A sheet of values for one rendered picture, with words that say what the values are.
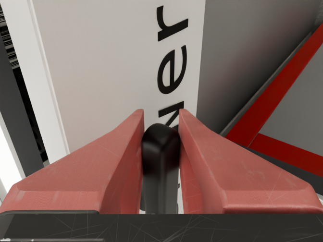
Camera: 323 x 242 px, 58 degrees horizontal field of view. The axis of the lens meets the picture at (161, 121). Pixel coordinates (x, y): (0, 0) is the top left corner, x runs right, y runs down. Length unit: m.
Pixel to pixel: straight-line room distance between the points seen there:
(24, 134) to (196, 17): 0.11
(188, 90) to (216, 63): 0.15
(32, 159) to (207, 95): 0.22
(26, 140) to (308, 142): 0.30
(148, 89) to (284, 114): 0.29
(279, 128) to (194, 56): 0.22
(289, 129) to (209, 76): 0.12
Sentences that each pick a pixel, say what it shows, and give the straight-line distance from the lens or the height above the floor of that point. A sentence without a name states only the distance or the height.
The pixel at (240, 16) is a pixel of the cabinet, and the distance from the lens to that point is 0.37.
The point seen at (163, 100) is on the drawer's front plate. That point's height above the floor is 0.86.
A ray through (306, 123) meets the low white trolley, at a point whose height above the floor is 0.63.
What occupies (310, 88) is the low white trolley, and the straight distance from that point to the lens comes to 0.50.
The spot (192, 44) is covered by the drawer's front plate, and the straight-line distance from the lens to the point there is 0.18.
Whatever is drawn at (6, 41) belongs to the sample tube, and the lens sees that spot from 0.21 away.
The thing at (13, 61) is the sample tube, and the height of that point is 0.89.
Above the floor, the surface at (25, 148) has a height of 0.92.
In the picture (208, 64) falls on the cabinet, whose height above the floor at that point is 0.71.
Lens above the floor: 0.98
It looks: 41 degrees down
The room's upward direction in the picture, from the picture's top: 129 degrees counter-clockwise
